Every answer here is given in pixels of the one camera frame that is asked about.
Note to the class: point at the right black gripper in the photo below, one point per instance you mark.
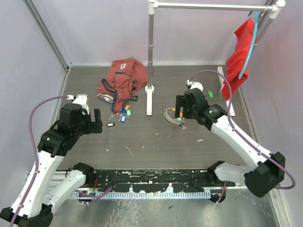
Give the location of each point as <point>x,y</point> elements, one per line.
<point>178,106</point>

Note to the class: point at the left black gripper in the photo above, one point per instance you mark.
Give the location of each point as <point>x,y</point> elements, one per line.
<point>93,126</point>

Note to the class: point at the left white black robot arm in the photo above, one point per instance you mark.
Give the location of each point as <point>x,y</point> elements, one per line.
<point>34,207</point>

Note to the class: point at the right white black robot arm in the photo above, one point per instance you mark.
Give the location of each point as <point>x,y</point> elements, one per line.
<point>263,170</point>

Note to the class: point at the black key tag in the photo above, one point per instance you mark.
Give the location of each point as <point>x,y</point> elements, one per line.
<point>111,124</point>

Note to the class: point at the blue key tag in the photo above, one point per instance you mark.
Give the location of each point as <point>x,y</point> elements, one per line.
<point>123,115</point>

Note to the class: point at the rust red t-shirt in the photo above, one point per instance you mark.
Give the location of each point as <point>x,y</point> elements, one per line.
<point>124,78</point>

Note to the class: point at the bright red shirt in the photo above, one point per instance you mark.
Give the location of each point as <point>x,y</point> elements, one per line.
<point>235,63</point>

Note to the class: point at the white metal clothes rack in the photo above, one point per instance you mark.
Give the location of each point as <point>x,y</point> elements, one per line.
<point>264,15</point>

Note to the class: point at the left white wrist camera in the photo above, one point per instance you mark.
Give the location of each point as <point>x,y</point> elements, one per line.
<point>80,99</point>

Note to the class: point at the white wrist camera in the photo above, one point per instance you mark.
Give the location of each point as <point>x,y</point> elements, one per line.
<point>80,99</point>
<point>192,85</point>

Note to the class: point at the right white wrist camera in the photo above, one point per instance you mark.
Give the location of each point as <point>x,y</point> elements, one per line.
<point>192,85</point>

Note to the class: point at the aluminium frame post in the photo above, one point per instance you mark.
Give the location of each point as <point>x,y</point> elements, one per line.
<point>46,32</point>

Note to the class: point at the black mounting base plate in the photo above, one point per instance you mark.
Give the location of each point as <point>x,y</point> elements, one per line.
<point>153,180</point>

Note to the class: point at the grey slotted cable duct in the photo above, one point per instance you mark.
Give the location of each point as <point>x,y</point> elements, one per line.
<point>169,194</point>

